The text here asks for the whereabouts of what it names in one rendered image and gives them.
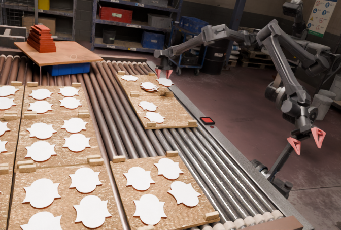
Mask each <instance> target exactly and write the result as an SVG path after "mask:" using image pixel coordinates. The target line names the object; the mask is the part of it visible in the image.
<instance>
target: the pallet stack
mask: <svg viewBox="0 0 341 230"><path fill-rule="evenodd" d="M241 30H243V31H245V30H247V31H248V33H249V34H251V33H253V30H254V29H253V28H246V27H238V30H237V31H241ZM238 52H239V54H237V55H236V56H237V57H238V59H237V60H236V61H237V62H236V63H241V67H245V68H254V69H264V70H276V67H275V68H274V69H271V68H265V66H270V67H273V65H274V63H273V60H272V58H271V56H270V55H269V54H266V53H263V52H261V49H257V48H254V47H252V46H249V47H245V48H241V50H239V51H238ZM248 64H254V65H258V67H250V66H248ZM274 66H275V65H274Z"/></svg>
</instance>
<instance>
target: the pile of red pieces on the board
mask: <svg viewBox="0 0 341 230"><path fill-rule="evenodd" d="M31 29H32V30H30V32H31V33H29V37H28V40H27V43H28V44H29V45H30V46H32V47H33V48H34V49H35V50H37V51H38V52H39V53H52V52H56V46H55V42H54V41H53V38H52V37H51V36H52V34H51V33H49V32H50V31H51V30H50V29H49V28H47V27H45V26H44V25H34V26H31Z"/></svg>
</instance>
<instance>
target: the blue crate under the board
mask: <svg viewBox="0 0 341 230"><path fill-rule="evenodd" d="M41 67H42V68H44V69H45V70H46V71H47V72H48V73H49V74H50V75H52V76H60V75H69V74H79V73H88V72H89V70H90V62H83V63H70V64H58V65H45V66H41Z"/></svg>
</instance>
